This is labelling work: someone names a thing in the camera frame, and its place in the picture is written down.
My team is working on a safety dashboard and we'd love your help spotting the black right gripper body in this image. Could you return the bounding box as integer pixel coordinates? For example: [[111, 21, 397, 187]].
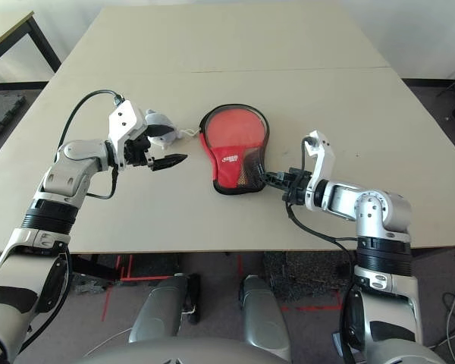
[[282, 169, 316, 204]]

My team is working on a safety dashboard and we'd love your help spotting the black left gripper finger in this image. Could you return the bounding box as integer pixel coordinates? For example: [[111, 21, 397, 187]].
[[146, 124, 174, 137], [149, 153, 190, 172]]

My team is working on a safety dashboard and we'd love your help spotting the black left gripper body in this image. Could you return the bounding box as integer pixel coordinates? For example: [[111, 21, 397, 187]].
[[123, 135, 155, 168]]

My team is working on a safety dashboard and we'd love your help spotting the grey white plush toy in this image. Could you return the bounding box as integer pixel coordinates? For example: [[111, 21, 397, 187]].
[[143, 108, 202, 149]]

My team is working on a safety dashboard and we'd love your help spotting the red black paddle case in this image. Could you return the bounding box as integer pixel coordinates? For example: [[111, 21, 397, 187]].
[[199, 104, 271, 196]]

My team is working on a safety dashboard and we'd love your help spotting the silver robot right leg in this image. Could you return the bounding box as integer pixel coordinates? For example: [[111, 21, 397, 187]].
[[237, 275, 291, 361]]

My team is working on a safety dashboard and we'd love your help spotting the silver robot leg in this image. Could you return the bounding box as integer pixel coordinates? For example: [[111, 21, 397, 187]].
[[237, 275, 291, 361], [128, 272, 202, 344]]

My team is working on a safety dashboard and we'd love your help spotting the black foam floor mat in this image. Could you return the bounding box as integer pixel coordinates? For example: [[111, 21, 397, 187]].
[[0, 94, 27, 143]]

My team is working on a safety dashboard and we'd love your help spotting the silver robot left leg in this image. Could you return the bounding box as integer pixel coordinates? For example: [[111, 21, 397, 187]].
[[128, 272, 202, 344]]

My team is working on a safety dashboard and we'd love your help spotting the black framed side table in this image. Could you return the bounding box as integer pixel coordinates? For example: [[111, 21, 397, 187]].
[[0, 11, 61, 92]]

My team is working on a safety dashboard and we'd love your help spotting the red floor tape strip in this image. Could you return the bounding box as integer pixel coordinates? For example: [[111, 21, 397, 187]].
[[101, 293, 113, 322]]

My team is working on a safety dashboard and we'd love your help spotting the grey robot torso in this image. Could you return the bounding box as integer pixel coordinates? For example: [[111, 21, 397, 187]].
[[75, 339, 444, 364]]

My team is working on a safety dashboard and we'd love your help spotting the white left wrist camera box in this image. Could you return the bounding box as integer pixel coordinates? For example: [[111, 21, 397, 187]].
[[106, 100, 149, 168]]

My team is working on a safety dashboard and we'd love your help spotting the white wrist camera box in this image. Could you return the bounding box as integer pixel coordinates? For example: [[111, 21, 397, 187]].
[[301, 130, 337, 187], [106, 100, 149, 168]]

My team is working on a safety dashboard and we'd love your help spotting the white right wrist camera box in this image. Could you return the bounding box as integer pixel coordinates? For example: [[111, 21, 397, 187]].
[[301, 130, 337, 187]]

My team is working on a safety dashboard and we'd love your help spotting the black left wrist camera cable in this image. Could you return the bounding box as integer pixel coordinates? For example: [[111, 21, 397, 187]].
[[60, 89, 124, 200]]

